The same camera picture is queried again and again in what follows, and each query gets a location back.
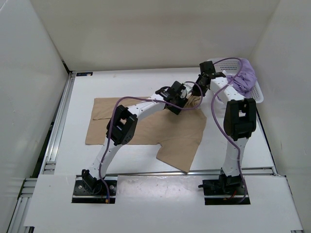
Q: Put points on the white plastic basket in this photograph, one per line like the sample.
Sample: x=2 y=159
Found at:
x=231 y=67

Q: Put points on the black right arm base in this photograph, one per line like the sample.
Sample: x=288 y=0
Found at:
x=226 y=190

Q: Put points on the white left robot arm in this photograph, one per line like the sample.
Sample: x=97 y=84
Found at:
x=126 y=114

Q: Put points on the blue label sticker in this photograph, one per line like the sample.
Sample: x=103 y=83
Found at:
x=82 y=74

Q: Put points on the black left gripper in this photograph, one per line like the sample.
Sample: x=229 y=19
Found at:
x=175 y=110

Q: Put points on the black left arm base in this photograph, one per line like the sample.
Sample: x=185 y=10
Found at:
x=91 y=190

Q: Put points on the beige t shirt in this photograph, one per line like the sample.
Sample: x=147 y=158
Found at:
x=179 y=135

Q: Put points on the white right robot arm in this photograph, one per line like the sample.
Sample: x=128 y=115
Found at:
x=238 y=126

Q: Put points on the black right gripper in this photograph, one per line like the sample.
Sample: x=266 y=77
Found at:
x=195 y=91

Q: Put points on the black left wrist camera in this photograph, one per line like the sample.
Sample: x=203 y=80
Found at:
x=176 y=91

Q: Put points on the aluminium table edge rail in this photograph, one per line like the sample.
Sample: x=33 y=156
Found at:
x=68 y=132

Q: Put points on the purple t shirt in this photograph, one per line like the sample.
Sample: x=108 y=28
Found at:
x=245 y=80

